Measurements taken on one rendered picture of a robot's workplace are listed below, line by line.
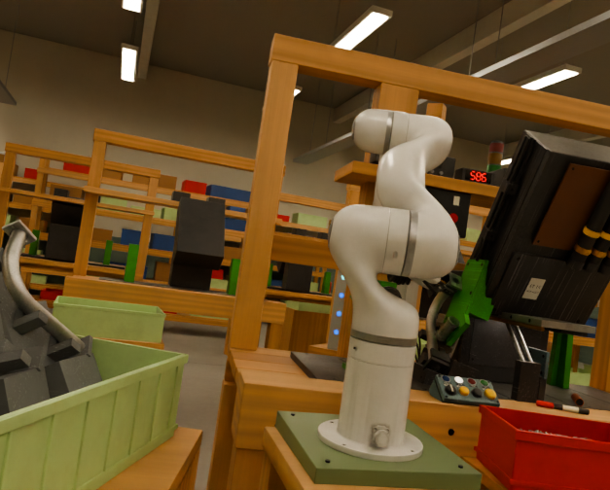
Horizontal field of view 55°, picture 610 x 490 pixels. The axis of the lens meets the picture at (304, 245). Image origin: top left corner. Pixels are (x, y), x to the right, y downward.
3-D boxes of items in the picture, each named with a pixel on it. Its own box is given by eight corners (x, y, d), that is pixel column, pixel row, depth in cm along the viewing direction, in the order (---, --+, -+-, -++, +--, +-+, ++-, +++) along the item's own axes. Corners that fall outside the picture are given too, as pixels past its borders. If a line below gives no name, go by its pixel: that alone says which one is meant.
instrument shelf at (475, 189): (598, 216, 202) (600, 204, 202) (351, 172, 186) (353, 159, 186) (555, 220, 227) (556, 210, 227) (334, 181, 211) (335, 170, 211)
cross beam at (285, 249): (597, 307, 225) (600, 284, 225) (268, 260, 202) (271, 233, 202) (589, 306, 230) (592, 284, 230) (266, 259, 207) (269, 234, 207)
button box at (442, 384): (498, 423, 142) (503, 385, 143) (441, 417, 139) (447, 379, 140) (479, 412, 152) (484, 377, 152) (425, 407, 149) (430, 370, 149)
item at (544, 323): (594, 338, 153) (596, 327, 153) (540, 331, 150) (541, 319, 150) (515, 321, 191) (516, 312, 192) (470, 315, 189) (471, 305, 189)
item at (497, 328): (543, 388, 188) (556, 284, 189) (456, 378, 182) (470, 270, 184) (513, 376, 206) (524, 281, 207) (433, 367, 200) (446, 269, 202)
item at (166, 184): (238, 339, 845) (261, 189, 854) (13, 317, 754) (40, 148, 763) (232, 334, 897) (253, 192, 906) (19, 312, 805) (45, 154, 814)
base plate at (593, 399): (684, 426, 168) (685, 418, 168) (316, 386, 148) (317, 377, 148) (588, 391, 209) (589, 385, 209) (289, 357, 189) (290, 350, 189)
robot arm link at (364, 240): (419, 350, 98) (439, 211, 98) (311, 333, 100) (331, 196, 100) (412, 339, 110) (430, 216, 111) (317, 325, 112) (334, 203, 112)
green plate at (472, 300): (484, 337, 166) (510, 270, 168) (459, 327, 165) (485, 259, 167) (466, 332, 177) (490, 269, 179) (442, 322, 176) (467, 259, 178)
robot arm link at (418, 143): (362, 284, 105) (452, 297, 103) (370, 233, 97) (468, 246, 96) (379, 144, 142) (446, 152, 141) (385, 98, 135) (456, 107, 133)
